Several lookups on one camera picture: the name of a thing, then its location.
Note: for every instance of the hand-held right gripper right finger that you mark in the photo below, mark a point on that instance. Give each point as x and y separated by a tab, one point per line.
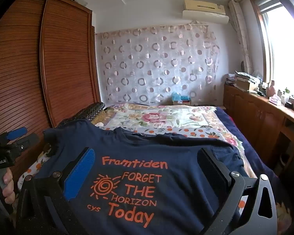
214	169

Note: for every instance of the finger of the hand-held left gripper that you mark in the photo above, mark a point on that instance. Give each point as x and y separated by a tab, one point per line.
17	132
27	140

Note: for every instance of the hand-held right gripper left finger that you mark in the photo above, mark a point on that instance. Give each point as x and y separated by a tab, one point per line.
78	176

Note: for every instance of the navy t-shirt with orange print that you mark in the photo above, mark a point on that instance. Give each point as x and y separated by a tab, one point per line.
137	156

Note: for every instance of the person's left hand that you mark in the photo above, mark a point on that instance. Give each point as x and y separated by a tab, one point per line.
8	188

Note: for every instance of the navy blanket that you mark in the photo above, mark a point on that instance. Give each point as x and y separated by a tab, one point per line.
250	151

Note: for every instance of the orange fruit print bedsheet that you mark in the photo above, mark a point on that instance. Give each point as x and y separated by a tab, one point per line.
186	131

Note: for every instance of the navy medallion-patterned cushion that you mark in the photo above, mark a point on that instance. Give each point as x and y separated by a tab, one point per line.
93	110

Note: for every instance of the wooden sideboard cabinet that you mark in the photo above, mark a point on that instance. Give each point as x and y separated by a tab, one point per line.
254	112

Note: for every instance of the floral quilt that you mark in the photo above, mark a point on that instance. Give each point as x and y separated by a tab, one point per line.
156	117

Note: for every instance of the wooden slatted wardrobe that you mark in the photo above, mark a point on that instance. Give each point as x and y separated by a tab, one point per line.
63	66

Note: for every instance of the stack of books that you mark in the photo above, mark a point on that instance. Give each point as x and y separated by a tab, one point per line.
242	82

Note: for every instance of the pink tissue packet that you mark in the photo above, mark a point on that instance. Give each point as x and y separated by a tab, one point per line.
275	100

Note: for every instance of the pink figurine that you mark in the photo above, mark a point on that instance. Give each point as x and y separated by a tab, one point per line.
272	89

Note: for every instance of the small black box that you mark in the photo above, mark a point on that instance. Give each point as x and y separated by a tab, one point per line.
289	104

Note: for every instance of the green-capped bottle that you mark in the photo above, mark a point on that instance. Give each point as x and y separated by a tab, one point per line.
287	94

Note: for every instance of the sheer circle-patterned curtain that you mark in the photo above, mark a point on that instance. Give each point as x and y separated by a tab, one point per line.
156	66

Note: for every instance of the floral pipe cover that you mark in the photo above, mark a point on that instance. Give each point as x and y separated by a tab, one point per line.
241	36

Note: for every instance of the window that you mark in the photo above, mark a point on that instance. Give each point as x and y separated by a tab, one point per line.
284	49

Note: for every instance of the wall air conditioner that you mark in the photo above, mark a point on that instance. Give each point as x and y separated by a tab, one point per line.
205	14

